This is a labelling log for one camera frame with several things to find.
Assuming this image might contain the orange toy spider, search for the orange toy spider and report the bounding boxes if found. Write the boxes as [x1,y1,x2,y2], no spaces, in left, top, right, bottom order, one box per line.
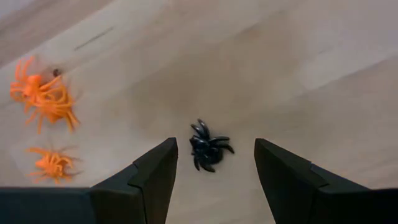
[9,55,63,108]
[24,83,81,135]
[26,144,82,185]

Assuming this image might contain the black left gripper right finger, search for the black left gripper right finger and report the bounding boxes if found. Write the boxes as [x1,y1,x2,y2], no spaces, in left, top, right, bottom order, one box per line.
[254,138,374,224]

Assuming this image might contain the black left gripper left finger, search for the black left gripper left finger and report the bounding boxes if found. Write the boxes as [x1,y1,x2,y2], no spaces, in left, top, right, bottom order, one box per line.
[90,137,179,224]

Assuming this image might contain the black toy spider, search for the black toy spider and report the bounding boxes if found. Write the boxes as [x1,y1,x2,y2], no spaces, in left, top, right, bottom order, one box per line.
[188,118,236,174]

